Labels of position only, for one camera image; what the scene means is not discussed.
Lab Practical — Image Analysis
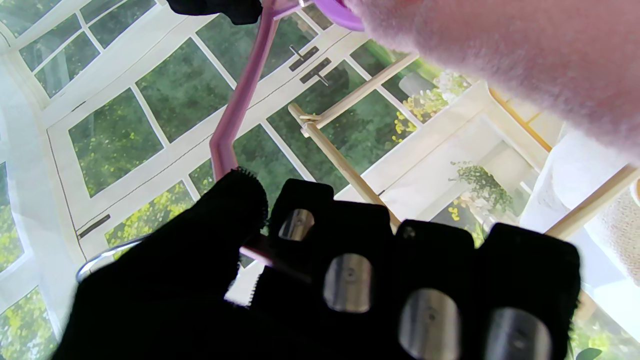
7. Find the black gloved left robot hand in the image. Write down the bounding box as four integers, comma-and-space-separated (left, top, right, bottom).
50, 169, 583, 360

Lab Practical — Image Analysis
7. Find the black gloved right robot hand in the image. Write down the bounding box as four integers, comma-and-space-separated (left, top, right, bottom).
166, 0, 263, 26

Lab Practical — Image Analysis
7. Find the pink hanger with metal hook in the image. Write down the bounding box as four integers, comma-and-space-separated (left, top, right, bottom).
76, 0, 313, 283

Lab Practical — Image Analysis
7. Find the purple plastic clothes peg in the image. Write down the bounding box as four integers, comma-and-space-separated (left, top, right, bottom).
312, 0, 366, 32

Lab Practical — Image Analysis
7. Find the pink square towel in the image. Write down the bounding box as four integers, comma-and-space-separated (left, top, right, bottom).
345, 0, 640, 166

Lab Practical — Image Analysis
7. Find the printed garden room backdrop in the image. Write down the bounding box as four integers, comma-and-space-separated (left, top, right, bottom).
0, 0, 640, 360

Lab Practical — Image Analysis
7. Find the wooden tabletop drying rack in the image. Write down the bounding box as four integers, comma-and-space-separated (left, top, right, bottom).
287, 52, 640, 241

